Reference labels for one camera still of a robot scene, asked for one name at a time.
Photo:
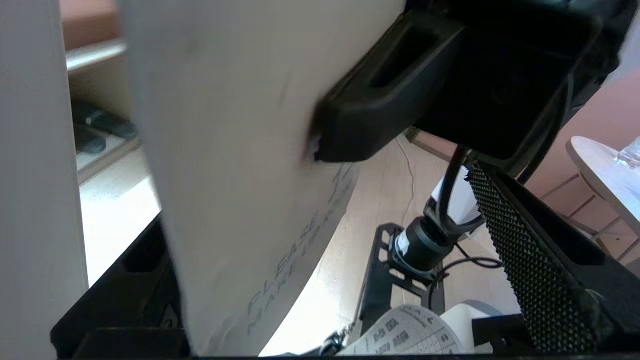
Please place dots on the blue do-not-disturb door sign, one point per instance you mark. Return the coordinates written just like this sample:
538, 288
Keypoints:
225, 150

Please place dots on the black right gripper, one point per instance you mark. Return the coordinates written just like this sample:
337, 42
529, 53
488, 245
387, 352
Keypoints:
515, 75

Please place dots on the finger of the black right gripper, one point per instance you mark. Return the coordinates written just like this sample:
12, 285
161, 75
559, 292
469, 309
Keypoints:
360, 125

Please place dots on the beige round side table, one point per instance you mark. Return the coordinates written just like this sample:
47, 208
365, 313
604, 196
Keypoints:
600, 175

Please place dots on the beige wardrobe shelf unit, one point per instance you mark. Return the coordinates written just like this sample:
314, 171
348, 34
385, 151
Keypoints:
95, 75

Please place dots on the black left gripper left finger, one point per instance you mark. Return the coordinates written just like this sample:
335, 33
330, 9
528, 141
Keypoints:
130, 310

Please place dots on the white labelled robot torso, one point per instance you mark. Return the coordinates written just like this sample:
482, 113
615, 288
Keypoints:
400, 335

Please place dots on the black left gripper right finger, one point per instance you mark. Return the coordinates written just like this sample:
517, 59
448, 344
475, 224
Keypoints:
550, 280

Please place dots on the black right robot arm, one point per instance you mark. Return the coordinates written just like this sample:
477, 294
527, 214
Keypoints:
425, 245

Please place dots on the dark slipper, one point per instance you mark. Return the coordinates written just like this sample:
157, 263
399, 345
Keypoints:
110, 124
90, 140

